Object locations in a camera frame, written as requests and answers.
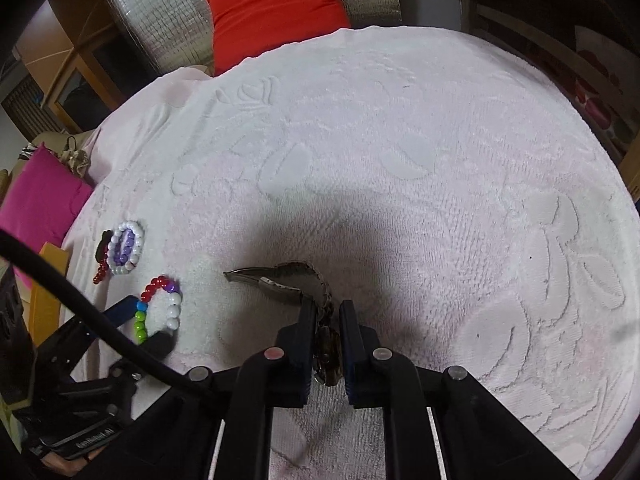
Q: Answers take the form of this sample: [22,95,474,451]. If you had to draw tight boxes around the red bead bracelet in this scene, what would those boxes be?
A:
[92,249,113,285]

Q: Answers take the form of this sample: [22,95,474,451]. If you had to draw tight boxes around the purple bead bracelet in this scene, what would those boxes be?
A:
[112,227,138,266]

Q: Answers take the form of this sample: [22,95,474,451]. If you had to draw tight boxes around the white bead bracelet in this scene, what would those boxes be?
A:
[106,219,147,276]

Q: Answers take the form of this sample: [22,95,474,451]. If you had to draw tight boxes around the person's left hand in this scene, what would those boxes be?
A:
[40,446,104,477]

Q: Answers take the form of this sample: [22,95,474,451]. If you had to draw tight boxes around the orange cardboard box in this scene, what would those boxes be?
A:
[27,243,70,347]

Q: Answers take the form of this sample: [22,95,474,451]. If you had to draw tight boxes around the pink white bed blanket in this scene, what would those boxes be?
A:
[64,27,639,479]

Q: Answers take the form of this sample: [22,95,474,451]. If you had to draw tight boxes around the magenta pillow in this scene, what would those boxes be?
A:
[0,143,97,291]

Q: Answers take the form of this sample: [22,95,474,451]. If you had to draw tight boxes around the crumpled beige cloth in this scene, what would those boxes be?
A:
[58,136,90,178]

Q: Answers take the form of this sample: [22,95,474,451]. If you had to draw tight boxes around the beige leather armchair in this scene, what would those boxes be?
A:
[0,130,93,200]

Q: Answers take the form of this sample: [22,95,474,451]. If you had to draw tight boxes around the wooden cabinet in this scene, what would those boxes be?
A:
[15,0,156,133]

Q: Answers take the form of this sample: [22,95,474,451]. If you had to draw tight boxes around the silver quilted headboard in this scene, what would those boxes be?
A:
[107,0,402,74]

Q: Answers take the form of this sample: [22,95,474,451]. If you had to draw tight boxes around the red pillow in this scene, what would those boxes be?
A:
[206,0,352,75]

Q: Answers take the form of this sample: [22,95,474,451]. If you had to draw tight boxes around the multicolour bead bracelet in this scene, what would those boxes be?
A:
[132,274,184,346]

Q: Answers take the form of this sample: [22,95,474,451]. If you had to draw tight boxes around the dark brown bead bracelet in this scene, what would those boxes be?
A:
[94,228,115,265]

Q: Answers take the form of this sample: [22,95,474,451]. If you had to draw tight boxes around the black cable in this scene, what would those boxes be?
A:
[0,228,202,396]

